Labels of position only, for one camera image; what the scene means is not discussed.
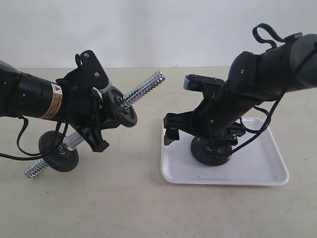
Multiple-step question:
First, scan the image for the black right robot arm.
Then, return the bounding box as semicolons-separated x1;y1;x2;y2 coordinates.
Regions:
163;34;317;148

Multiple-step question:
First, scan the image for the black weight plate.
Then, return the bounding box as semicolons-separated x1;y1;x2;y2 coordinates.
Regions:
38;131;79;173
191;137;232;167
104;86;138;127

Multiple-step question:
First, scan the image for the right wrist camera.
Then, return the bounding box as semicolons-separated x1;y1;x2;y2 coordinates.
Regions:
183;74;225;94

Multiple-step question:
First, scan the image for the white plastic tray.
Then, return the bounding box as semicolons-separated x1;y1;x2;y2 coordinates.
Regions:
160;128;289;186

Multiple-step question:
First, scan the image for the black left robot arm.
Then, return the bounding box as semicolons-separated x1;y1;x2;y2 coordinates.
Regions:
0;56;124;152

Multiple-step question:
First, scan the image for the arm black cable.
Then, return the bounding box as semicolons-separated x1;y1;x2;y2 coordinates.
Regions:
0;81;100;161
208;23;317;152

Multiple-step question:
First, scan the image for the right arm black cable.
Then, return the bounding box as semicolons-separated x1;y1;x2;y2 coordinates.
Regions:
208;23;317;152

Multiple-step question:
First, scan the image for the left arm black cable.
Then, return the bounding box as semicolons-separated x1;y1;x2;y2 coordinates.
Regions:
0;81;100;161

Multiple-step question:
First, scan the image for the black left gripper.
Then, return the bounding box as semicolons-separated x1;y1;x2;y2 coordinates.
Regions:
55;69;123;152

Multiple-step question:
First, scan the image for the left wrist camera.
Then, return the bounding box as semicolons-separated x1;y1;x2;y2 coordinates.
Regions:
75;50;112;94

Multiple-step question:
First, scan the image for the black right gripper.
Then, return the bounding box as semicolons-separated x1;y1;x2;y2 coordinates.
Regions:
163;94;247;148

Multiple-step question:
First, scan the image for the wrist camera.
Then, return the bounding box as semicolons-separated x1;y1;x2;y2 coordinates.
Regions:
183;74;225;94
75;50;112;94

